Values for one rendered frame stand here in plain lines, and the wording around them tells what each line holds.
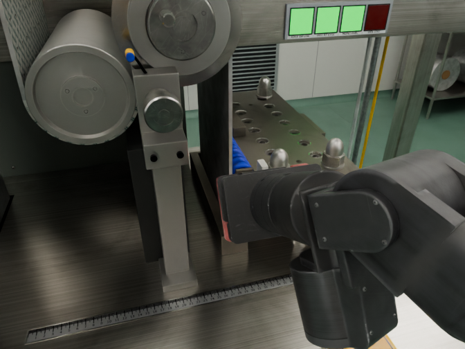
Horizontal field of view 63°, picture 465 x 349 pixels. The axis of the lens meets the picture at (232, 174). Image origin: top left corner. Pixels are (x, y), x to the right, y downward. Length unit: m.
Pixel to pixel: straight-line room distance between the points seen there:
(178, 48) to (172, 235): 0.25
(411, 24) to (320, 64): 2.67
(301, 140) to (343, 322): 0.43
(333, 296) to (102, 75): 0.34
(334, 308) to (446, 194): 0.11
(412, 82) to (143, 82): 1.00
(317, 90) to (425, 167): 3.51
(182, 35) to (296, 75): 3.16
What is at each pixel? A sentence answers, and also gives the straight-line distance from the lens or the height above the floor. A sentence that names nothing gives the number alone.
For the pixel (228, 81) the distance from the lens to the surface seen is 0.50.
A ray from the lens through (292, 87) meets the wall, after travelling 3.61.
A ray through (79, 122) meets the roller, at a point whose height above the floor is 1.14.
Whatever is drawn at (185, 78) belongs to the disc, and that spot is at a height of 1.19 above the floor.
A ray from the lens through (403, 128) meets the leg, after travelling 1.36.
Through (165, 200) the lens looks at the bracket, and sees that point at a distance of 0.50.
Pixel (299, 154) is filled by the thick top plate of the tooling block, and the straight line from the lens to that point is 0.63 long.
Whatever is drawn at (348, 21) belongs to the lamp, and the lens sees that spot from 0.92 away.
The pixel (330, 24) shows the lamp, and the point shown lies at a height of 1.18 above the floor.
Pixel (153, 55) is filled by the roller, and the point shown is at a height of 1.22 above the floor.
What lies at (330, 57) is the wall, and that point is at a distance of 3.70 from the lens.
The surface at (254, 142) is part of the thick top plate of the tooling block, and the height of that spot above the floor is 1.03.
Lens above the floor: 1.33
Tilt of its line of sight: 32 degrees down
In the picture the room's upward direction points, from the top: straight up
